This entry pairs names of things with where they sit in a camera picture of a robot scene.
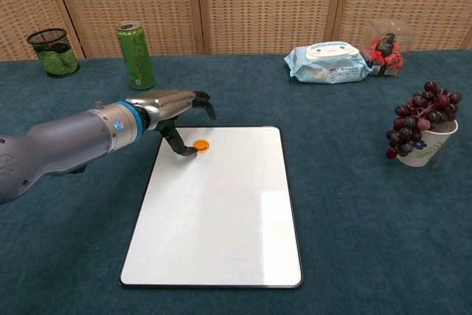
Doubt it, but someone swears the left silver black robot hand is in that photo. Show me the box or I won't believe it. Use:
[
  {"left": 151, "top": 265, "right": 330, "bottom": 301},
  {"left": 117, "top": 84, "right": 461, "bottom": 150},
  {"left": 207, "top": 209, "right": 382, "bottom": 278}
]
[{"left": 124, "top": 89, "right": 217, "bottom": 157}]

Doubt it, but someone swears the white magnetic board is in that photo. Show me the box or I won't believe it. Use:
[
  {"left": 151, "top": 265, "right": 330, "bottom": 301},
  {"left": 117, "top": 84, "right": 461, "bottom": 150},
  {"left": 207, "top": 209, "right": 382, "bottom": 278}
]
[{"left": 119, "top": 126, "right": 305, "bottom": 290}]

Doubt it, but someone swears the green drink can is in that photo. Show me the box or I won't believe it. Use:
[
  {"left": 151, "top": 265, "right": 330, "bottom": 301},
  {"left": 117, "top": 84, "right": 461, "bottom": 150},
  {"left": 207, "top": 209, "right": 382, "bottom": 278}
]
[{"left": 116, "top": 20, "right": 156, "bottom": 91}]

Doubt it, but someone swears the black mesh pen holder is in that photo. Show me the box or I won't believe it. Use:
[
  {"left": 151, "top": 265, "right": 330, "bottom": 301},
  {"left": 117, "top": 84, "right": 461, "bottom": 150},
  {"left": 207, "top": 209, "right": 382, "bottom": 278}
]
[{"left": 26, "top": 27, "right": 80, "bottom": 80}]

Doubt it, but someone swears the woven bamboo folding screen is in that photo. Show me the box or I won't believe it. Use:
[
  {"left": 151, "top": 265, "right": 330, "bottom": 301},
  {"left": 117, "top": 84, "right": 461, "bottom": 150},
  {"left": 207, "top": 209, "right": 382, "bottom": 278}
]
[{"left": 0, "top": 0, "right": 472, "bottom": 62}]

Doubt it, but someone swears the blue wet wipes pack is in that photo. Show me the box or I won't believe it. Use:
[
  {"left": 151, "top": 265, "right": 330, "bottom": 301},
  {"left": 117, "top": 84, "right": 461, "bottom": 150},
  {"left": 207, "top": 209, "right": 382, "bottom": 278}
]
[{"left": 283, "top": 41, "right": 372, "bottom": 85}]

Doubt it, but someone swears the clear box of red clips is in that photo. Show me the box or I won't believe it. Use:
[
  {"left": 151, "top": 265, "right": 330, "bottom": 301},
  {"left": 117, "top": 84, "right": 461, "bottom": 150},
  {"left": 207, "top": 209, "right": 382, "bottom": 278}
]
[{"left": 360, "top": 18, "right": 417, "bottom": 78}]

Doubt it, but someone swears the teal table cloth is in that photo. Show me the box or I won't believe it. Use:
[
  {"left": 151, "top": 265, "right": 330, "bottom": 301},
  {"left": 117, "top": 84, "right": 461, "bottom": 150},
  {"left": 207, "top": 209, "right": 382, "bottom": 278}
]
[{"left": 0, "top": 49, "right": 472, "bottom": 315}]

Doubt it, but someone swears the dark red grape bunch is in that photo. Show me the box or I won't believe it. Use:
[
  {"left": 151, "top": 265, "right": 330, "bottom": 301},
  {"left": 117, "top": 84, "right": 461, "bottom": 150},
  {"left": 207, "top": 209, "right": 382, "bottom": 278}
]
[{"left": 385, "top": 80, "right": 464, "bottom": 160}]

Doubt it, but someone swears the flower print paper cup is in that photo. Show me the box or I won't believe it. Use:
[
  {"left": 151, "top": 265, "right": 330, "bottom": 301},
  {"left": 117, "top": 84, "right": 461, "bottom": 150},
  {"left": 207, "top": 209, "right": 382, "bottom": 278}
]
[{"left": 395, "top": 119, "right": 459, "bottom": 168}]

